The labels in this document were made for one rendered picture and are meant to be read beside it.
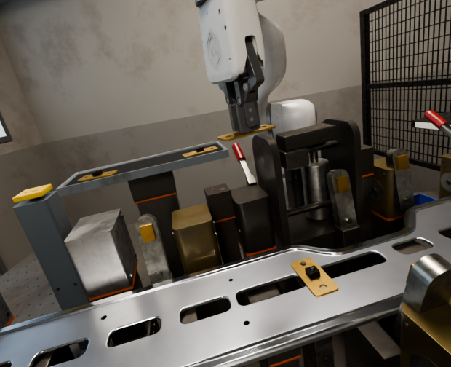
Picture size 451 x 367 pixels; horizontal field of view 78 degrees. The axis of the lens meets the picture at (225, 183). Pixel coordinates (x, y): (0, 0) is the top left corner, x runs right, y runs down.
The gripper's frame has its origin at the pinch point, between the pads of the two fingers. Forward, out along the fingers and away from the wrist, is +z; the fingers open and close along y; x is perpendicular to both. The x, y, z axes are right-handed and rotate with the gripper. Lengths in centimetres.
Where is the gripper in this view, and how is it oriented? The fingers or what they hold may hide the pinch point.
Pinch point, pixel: (244, 116)
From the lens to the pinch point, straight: 42.1
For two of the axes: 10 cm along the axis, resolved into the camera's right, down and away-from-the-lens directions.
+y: 4.0, 2.5, -8.8
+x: 9.0, -3.1, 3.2
